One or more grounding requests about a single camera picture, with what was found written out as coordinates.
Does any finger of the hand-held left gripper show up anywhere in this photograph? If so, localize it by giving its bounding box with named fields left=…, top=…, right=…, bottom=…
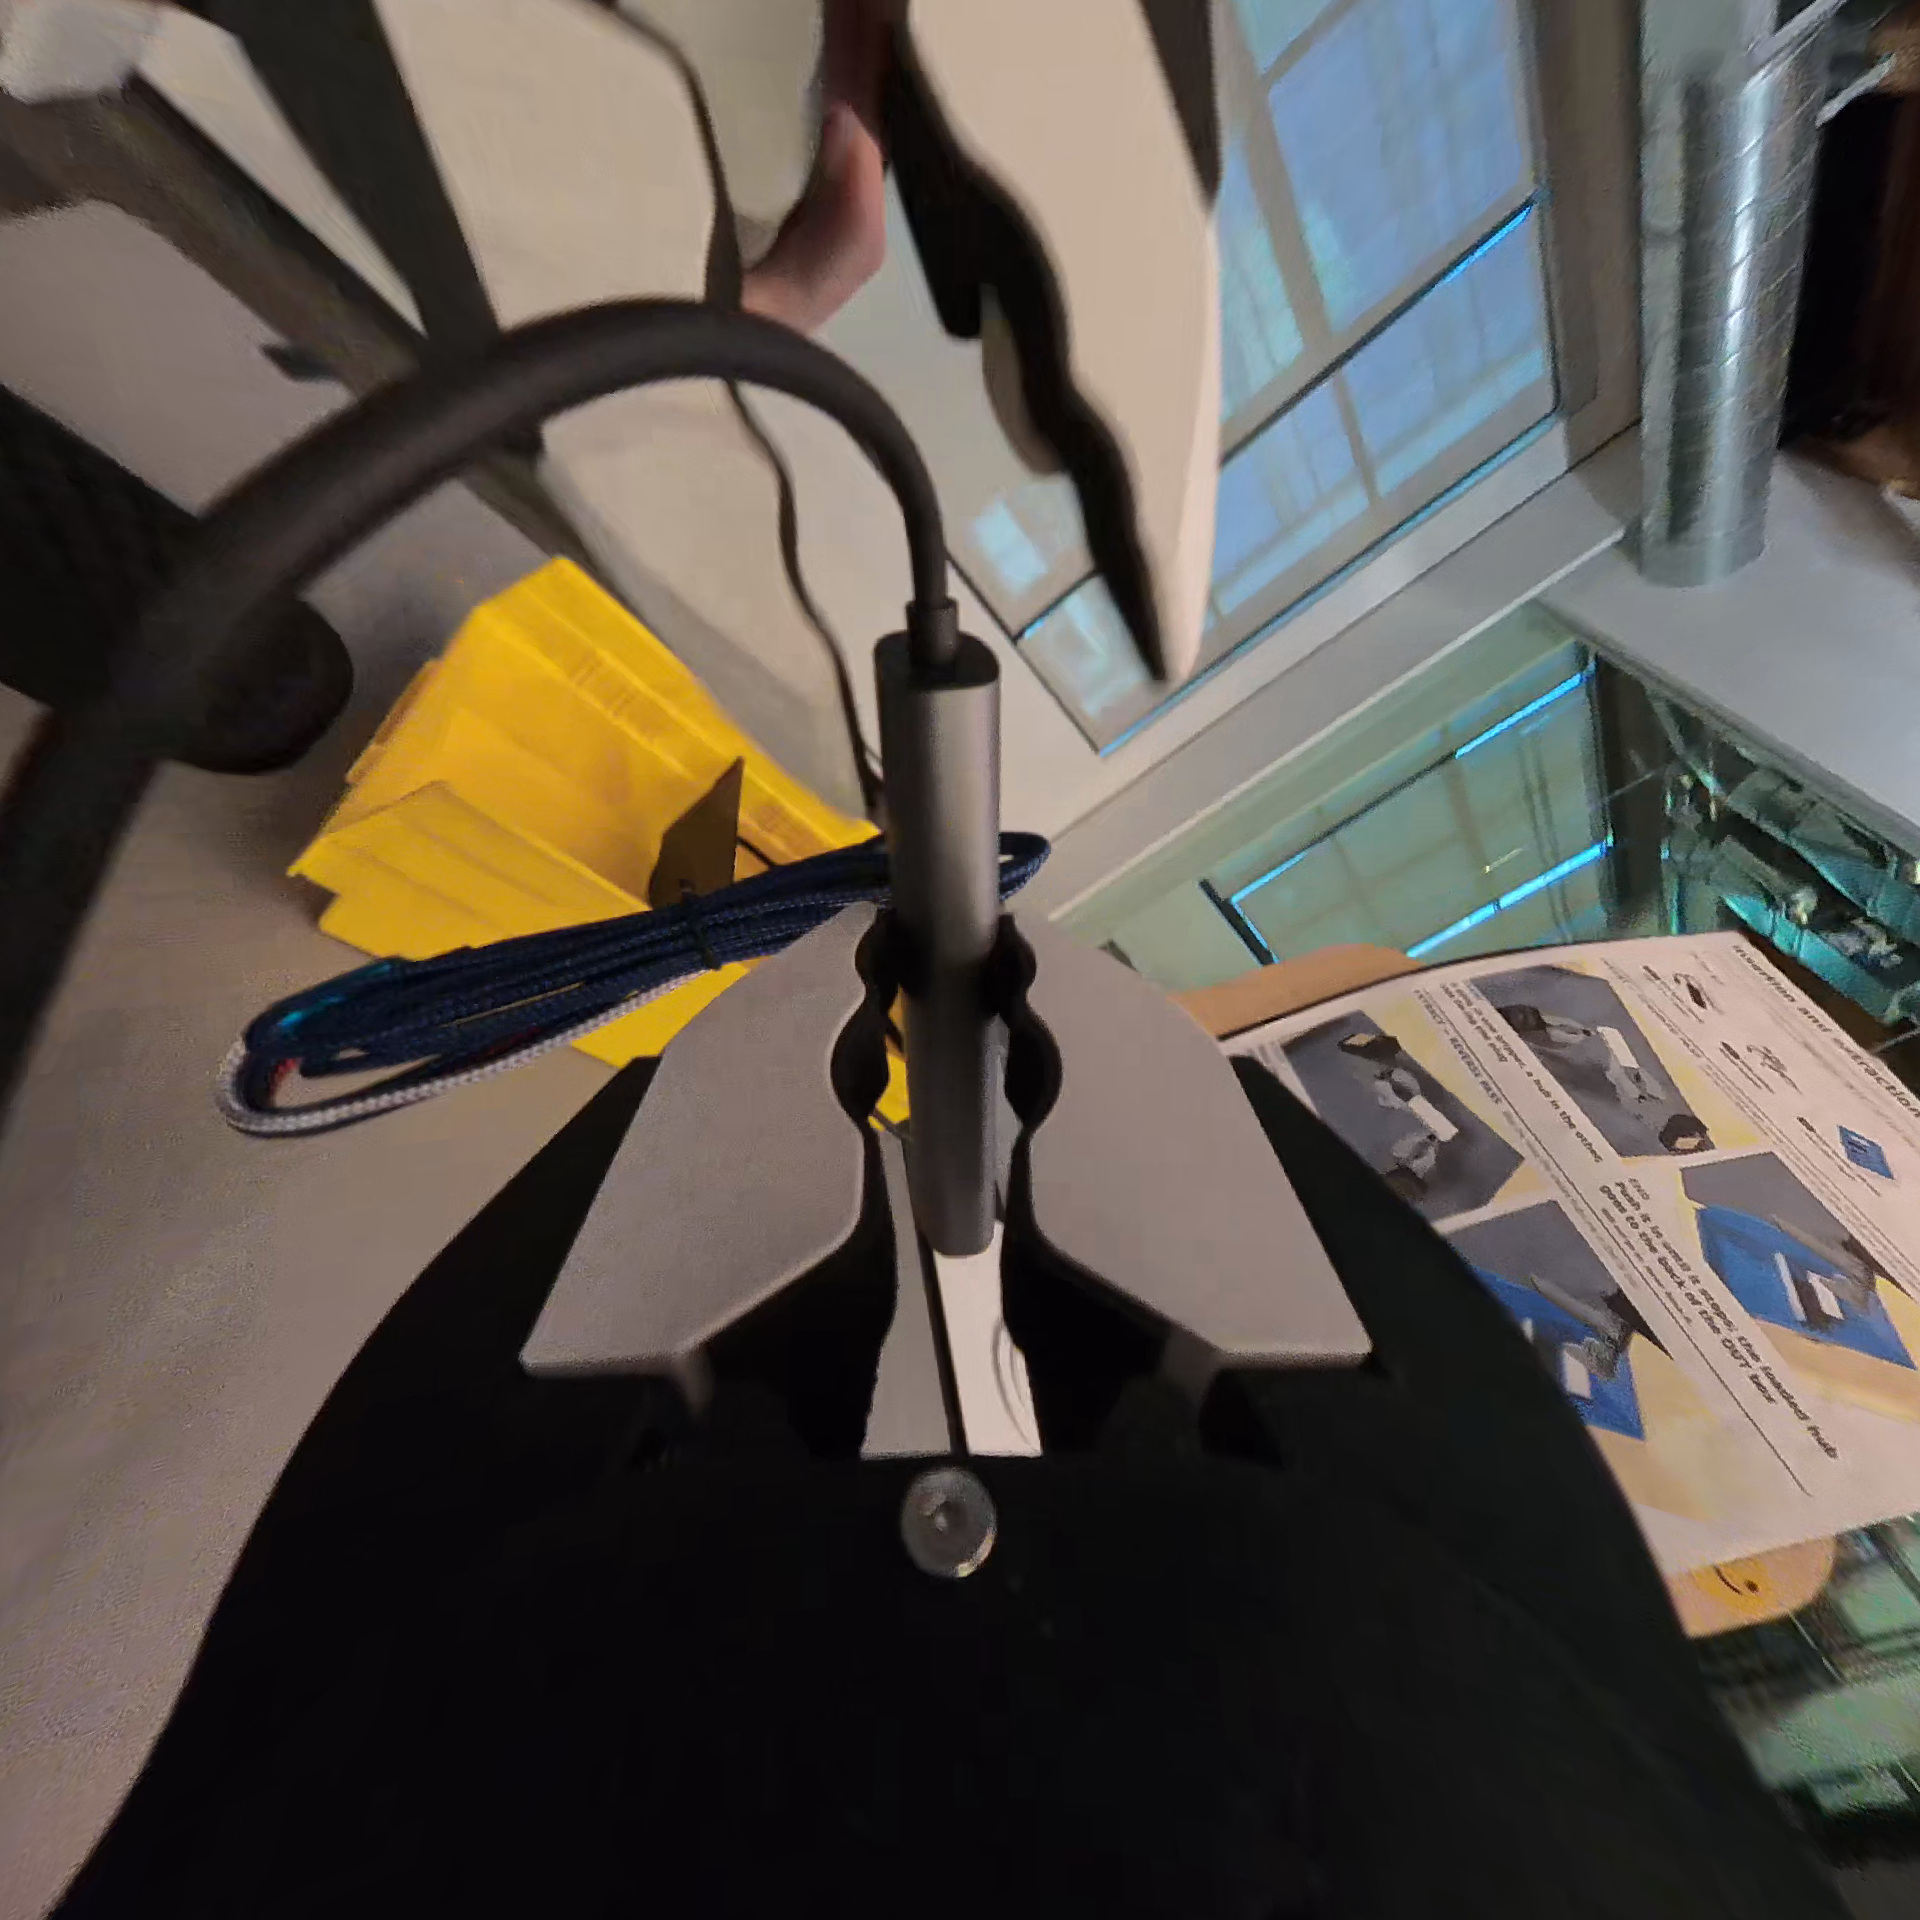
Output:
left=876, top=0, right=1232, bottom=692

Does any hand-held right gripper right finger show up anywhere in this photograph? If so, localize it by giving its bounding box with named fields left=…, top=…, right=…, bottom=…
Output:
left=997, top=915, right=1381, bottom=1436

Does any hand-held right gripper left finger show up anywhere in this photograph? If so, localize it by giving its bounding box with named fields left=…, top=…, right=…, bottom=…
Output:
left=520, top=899, right=912, bottom=1436

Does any blue red braided cable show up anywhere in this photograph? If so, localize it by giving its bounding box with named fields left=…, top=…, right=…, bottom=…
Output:
left=216, top=826, right=1059, bottom=1141

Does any thin black cable small plug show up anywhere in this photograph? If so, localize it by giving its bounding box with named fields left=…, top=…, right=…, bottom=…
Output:
left=616, top=0, right=897, bottom=828

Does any yellow plastic bin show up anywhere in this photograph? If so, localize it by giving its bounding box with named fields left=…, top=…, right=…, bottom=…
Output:
left=286, top=556, right=919, bottom=1128

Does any USB cable with tethered adapter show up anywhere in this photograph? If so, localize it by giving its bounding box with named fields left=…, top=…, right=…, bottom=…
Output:
left=0, top=294, right=968, bottom=1141

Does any person's left hand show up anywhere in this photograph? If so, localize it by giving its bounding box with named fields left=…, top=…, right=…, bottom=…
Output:
left=737, top=106, right=902, bottom=338

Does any instruction poster board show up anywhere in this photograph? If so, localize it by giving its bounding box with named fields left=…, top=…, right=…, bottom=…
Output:
left=1177, top=930, right=1920, bottom=1637

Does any black quilted cushion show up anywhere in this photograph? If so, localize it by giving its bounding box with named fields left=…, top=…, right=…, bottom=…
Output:
left=0, top=383, right=362, bottom=782

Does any silver ventilation duct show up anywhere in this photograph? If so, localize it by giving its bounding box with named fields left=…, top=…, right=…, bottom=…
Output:
left=1637, top=0, right=1848, bottom=594

